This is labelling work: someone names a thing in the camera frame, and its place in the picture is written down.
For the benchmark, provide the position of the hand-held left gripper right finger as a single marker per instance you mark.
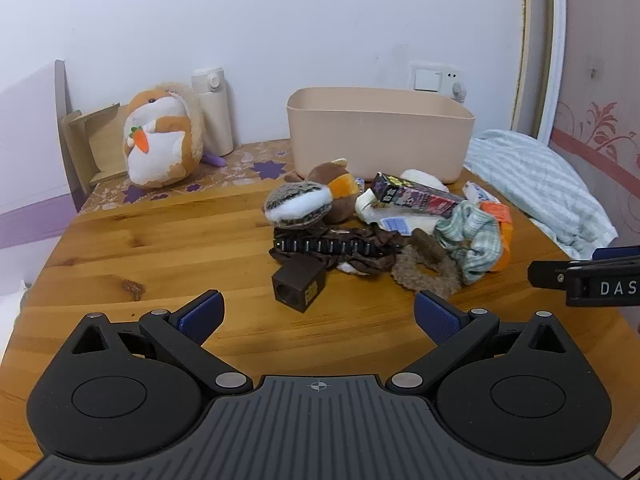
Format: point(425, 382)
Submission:
point(437, 316)

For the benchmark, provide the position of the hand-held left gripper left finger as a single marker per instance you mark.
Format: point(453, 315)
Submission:
point(201, 315)

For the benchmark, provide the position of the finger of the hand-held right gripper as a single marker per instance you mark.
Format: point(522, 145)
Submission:
point(547, 274)
point(617, 253)

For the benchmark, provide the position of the green plaid scrunchie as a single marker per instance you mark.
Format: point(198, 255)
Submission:
point(472, 242)

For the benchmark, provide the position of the dark patterned long box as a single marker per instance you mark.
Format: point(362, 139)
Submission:
point(420, 197)

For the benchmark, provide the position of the brown orange plush toy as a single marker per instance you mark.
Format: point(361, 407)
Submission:
point(340, 190)

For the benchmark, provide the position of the beige plastic container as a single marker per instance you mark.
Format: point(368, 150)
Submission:
point(380, 130)

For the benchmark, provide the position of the orange packet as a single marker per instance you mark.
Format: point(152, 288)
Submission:
point(504, 240)

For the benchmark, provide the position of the striped light blue blanket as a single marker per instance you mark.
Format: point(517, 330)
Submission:
point(535, 185)

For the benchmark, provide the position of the white blue tissue packet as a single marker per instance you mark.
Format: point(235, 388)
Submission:
point(405, 224)

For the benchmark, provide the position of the brown cube pencil sharpener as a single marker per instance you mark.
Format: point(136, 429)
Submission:
point(295, 285)

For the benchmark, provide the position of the white printed snack packet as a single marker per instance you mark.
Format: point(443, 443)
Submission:
point(480, 192)

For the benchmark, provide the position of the cream white cloth piece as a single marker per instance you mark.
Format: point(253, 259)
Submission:
point(367, 207)

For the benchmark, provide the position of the black studded hair clip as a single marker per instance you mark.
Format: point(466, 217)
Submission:
point(320, 246)

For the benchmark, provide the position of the white fluffy pouch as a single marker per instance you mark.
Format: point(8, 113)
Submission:
point(425, 179)

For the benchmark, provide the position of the pink patterned panel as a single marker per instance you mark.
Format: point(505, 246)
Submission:
point(600, 110)

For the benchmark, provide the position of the grey white macaron plush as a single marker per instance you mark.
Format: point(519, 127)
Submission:
point(297, 202)

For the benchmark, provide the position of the floral purple table mat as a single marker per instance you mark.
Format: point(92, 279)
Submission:
point(240, 165)

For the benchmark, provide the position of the hamster plush with carrot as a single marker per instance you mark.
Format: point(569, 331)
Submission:
point(160, 135)

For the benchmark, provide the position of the wooden stand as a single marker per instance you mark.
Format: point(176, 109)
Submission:
point(100, 145)

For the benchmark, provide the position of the white thermos bottle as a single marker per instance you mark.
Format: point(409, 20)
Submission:
point(215, 115)

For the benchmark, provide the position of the white power plug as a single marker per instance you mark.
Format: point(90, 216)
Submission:
point(459, 92)

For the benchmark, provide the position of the lavender white board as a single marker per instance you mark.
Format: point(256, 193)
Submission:
point(30, 170)

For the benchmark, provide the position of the white curved frame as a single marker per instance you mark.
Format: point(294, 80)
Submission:
point(542, 50)

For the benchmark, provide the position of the white wall socket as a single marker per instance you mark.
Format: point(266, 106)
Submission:
point(451, 74)

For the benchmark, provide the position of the white wall switch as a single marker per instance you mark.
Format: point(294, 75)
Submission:
point(425, 79)

